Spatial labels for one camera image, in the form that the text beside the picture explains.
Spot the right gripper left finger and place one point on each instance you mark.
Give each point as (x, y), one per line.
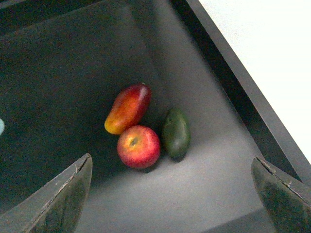
(56, 207)

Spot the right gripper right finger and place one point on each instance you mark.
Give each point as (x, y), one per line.
(286, 200)

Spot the light blue plastic basket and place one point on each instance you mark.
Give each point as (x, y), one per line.
(2, 126)

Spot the red apple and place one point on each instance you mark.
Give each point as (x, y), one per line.
(138, 147)

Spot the red yellow mango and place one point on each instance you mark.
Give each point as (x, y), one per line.
(128, 108)

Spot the dark green avocado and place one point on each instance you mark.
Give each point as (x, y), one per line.
(175, 135)

